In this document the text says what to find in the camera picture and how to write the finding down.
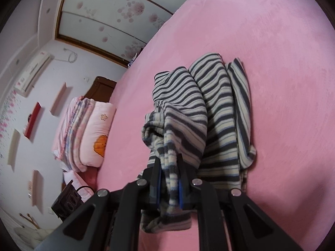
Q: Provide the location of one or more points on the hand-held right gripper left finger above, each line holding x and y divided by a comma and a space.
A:
154, 185

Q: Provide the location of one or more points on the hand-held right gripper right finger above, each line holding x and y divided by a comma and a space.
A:
184, 188

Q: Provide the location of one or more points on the black and white striped shirt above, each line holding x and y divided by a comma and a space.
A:
214, 109

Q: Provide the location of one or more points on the white embroidered cushion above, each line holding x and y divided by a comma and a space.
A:
78, 181

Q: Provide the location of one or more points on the folded pink striped quilt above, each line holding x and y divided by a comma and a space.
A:
77, 130

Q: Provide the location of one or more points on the pink pillow with orange print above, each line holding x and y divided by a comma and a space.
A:
99, 125

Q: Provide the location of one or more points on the dark wooden headboard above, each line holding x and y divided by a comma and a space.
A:
102, 89

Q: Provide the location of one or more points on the white air conditioner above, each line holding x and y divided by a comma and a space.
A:
32, 74

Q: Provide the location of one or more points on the bed with pink blanket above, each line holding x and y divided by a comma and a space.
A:
274, 83

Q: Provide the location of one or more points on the floral sliding door wardrobe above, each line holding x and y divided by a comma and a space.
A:
110, 10

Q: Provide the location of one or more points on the light wooden wall shelf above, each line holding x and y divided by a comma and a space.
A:
59, 100
38, 190
13, 147

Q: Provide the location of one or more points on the red wall shelf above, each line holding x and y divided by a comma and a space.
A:
32, 121

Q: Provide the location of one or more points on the pink flower wall decal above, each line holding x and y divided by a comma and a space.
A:
7, 112

